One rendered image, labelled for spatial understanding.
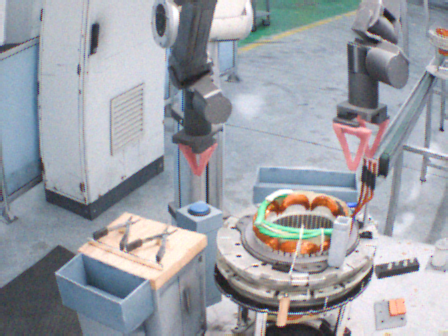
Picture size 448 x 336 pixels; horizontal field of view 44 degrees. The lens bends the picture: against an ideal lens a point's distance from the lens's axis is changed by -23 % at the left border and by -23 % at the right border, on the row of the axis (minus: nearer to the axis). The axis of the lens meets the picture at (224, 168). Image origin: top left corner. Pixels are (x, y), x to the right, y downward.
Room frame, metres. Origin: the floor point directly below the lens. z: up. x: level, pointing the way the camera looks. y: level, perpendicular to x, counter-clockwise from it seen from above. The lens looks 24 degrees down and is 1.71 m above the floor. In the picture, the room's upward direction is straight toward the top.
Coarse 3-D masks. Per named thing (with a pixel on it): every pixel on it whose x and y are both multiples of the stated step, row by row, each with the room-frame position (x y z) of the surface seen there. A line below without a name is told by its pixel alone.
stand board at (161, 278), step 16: (112, 224) 1.16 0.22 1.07; (144, 224) 1.17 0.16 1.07; (160, 224) 1.17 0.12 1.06; (112, 240) 1.09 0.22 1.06; (176, 240) 1.11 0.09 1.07; (192, 240) 1.11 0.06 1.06; (96, 256) 1.02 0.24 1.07; (112, 256) 1.03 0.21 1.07; (144, 256) 1.04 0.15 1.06; (176, 256) 1.05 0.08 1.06; (192, 256) 1.08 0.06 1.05; (144, 272) 0.98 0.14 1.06; (160, 272) 0.99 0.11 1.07
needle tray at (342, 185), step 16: (256, 176) 1.40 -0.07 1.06; (272, 176) 1.45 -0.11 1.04; (288, 176) 1.45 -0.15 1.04; (304, 176) 1.44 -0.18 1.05; (320, 176) 1.43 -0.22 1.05; (336, 176) 1.43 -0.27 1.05; (352, 176) 1.42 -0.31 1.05; (256, 192) 1.35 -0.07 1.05; (272, 192) 1.35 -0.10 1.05; (320, 192) 1.33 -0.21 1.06; (336, 192) 1.33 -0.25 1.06; (352, 192) 1.32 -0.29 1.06; (352, 208) 1.32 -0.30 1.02
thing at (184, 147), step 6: (180, 144) 1.31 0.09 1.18; (186, 144) 1.30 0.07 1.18; (186, 150) 1.31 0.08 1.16; (210, 150) 1.30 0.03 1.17; (186, 156) 1.32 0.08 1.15; (204, 156) 1.29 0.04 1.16; (192, 162) 1.32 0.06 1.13; (204, 162) 1.30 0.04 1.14; (192, 168) 1.32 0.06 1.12; (198, 168) 1.31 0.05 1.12; (198, 174) 1.31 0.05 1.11
